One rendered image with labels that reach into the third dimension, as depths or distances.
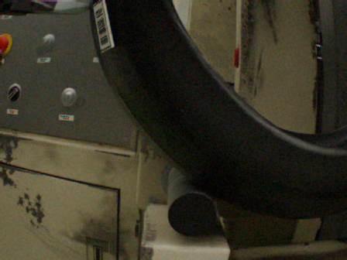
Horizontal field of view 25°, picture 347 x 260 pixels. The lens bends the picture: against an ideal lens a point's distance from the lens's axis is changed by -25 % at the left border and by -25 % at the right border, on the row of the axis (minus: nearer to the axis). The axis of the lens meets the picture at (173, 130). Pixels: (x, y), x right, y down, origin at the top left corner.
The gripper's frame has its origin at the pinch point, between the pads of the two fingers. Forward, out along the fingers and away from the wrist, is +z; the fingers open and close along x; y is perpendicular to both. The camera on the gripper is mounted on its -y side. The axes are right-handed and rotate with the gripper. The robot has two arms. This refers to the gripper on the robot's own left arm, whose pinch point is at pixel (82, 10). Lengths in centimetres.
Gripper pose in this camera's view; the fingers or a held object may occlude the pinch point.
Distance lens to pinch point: 95.8
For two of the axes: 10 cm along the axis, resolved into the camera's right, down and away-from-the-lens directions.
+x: 0.0, -0.5, 10.0
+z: 9.7, 2.3, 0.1
